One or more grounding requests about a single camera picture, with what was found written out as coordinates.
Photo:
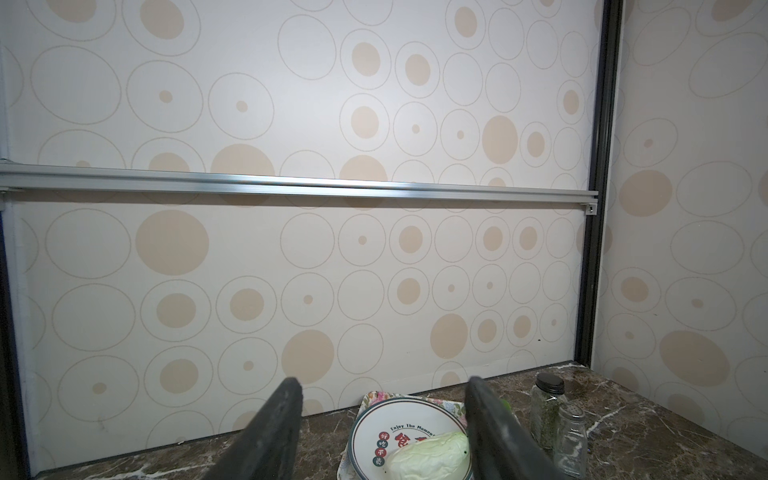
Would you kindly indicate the white plate with rim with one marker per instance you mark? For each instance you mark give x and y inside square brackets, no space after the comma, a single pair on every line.
[409,437]

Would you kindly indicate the horizontal aluminium rail back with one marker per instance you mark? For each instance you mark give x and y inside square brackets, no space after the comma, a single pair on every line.
[19,176]

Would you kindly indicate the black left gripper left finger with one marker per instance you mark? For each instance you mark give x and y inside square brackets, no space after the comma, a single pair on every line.
[266,449]

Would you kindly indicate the herb jar black lid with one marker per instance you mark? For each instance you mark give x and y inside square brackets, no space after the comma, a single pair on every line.
[546,395]

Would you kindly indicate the pale cabbage piece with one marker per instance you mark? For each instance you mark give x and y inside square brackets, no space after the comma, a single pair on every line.
[442,457]

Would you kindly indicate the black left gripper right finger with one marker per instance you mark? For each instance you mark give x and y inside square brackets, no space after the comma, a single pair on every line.
[500,448]

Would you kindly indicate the floral rectangular tray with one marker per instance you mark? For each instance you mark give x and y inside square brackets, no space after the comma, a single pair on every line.
[387,422]

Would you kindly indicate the empty glass shaker silver lid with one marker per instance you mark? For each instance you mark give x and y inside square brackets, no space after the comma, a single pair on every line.
[571,443]

